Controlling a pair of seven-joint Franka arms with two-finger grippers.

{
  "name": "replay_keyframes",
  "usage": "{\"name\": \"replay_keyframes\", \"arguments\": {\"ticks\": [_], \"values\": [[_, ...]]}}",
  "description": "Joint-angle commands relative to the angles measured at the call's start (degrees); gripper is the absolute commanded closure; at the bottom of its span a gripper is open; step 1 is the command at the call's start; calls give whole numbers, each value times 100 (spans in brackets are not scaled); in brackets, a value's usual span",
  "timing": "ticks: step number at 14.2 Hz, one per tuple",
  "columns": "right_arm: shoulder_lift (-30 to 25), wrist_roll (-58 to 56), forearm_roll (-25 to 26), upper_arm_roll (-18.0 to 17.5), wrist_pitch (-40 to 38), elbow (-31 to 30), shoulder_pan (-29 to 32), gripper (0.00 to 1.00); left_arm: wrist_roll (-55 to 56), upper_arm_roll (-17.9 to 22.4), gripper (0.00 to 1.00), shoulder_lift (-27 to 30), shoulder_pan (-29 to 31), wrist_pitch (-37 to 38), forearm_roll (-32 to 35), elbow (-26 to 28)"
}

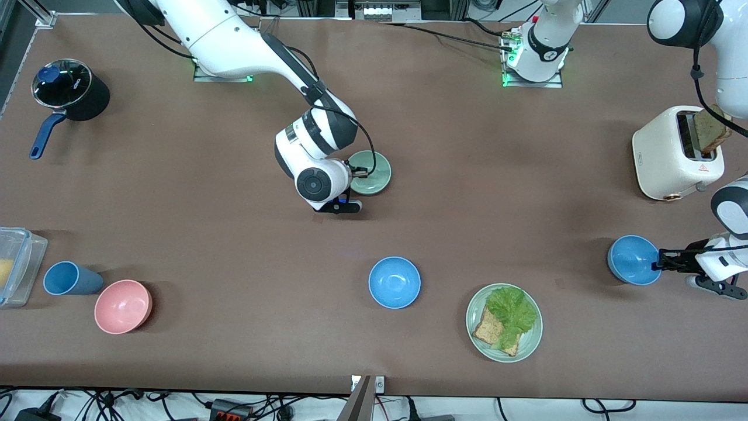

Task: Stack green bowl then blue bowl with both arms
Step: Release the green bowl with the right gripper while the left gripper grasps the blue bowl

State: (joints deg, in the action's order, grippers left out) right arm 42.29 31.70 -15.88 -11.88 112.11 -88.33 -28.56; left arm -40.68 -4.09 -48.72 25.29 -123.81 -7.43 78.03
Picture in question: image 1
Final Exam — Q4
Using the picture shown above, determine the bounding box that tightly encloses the green bowl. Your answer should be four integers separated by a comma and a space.
345, 151, 392, 196

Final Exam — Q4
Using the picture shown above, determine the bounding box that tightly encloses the blue bowl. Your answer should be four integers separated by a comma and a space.
368, 256, 421, 309
608, 235, 664, 286

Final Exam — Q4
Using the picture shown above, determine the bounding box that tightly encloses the pink bowl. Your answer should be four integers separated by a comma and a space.
94, 279, 153, 335

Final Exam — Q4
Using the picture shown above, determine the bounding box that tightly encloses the white toaster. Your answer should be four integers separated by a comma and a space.
632, 105, 725, 201

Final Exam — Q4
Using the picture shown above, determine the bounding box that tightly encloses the toast slice in toaster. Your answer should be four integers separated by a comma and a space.
694, 105, 732, 156

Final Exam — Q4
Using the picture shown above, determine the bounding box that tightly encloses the green plate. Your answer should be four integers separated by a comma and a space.
466, 283, 543, 363

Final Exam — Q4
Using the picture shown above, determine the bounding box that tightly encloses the green lettuce leaf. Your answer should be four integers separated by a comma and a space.
486, 286, 538, 350

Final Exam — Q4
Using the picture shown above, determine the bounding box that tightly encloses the brown bread slice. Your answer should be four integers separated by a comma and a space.
472, 307, 521, 357

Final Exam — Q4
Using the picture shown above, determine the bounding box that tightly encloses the black red power strip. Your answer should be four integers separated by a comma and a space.
209, 399, 253, 421

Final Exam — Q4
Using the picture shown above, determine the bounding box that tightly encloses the blue cup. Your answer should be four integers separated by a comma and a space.
43, 261, 104, 296

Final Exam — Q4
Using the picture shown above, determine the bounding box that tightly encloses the glass lid blue knob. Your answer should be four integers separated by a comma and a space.
32, 58, 93, 110

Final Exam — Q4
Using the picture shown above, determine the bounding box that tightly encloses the clear plastic container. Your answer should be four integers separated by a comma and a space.
0, 227, 49, 308

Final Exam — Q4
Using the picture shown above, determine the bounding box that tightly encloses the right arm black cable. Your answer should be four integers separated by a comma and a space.
131, 15, 378, 179

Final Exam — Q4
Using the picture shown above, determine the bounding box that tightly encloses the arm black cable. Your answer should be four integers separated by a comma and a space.
131, 15, 378, 179
678, 0, 748, 255

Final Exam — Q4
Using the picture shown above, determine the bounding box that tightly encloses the black looped floor cable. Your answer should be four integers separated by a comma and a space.
581, 399, 636, 413

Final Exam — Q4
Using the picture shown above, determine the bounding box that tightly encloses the black braided table cable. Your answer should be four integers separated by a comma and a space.
380, 22, 515, 52

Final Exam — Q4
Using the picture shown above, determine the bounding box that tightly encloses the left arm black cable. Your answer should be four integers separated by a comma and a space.
678, 0, 748, 255

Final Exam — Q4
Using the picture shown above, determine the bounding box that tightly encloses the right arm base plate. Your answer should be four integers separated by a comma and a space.
193, 57, 255, 82

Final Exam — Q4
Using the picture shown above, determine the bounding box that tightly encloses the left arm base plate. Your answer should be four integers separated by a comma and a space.
501, 26, 563, 88

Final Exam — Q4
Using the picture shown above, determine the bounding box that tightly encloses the grey camera stand bar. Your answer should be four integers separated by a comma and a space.
337, 376, 375, 421

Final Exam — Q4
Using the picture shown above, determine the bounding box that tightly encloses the black pot blue handle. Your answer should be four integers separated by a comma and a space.
29, 58, 110, 160

